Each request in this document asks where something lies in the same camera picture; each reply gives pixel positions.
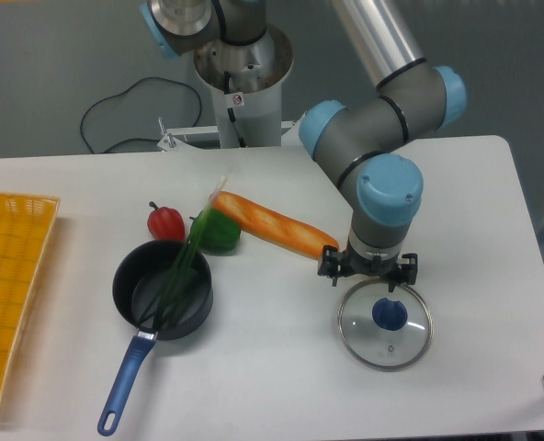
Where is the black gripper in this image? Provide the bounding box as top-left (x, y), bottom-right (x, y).
top-left (317, 245), bottom-right (418, 292)

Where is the glass lid blue knob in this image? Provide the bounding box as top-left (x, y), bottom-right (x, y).
top-left (336, 277), bottom-right (435, 372)

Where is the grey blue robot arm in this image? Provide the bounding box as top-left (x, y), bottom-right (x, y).
top-left (141, 1), bottom-right (467, 287)

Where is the baguette bread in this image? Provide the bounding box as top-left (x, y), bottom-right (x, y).
top-left (213, 191), bottom-right (339, 260)

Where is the green bell pepper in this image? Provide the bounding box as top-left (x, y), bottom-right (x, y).
top-left (186, 209), bottom-right (241, 255)

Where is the red bell pepper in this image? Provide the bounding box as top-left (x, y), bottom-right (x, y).
top-left (146, 201), bottom-right (186, 241)

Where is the green onion stalk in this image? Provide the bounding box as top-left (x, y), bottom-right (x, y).
top-left (136, 174), bottom-right (228, 331)

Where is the yellow woven basket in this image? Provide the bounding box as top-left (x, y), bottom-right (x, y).
top-left (0, 192), bottom-right (61, 402)

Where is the black pot blue handle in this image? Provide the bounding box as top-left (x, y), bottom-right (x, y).
top-left (97, 240), bottom-right (213, 436)

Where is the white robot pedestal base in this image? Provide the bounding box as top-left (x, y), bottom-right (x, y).
top-left (156, 22), bottom-right (310, 152)

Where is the black floor cable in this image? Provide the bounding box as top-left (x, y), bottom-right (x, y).
top-left (79, 75), bottom-right (203, 154)

